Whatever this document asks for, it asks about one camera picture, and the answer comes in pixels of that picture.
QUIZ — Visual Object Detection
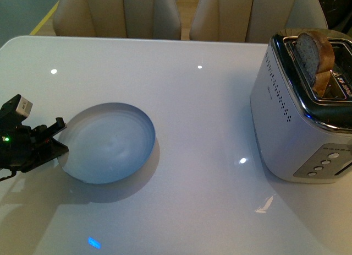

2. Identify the grey round plate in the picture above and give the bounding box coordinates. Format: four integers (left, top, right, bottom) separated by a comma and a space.
58, 102, 156, 185

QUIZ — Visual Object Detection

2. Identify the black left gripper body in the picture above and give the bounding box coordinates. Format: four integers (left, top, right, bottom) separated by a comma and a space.
1, 94, 49, 172

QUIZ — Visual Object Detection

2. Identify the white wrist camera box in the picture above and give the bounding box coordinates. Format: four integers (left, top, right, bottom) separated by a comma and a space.
15, 96, 33, 118

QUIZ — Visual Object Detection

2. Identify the brown bread slice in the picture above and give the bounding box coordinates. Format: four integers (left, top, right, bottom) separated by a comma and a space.
294, 31, 335, 97

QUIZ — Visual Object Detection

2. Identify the beige chair left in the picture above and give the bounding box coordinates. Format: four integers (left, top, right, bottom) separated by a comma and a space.
53, 0, 182, 40

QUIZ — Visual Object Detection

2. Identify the beige chair right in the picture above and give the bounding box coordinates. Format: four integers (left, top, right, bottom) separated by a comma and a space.
189, 0, 328, 44

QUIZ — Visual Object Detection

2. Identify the white silver toaster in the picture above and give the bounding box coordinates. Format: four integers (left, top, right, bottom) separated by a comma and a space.
250, 29, 351, 184

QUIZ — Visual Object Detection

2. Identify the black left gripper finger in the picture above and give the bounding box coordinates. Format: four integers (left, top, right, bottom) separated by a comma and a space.
41, 117, 67, 138
41, 138, 69, 163

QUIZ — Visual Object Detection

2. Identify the beige chair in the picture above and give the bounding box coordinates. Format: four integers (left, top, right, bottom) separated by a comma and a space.
189, 0, 328, 44
53, 0, 182, 40

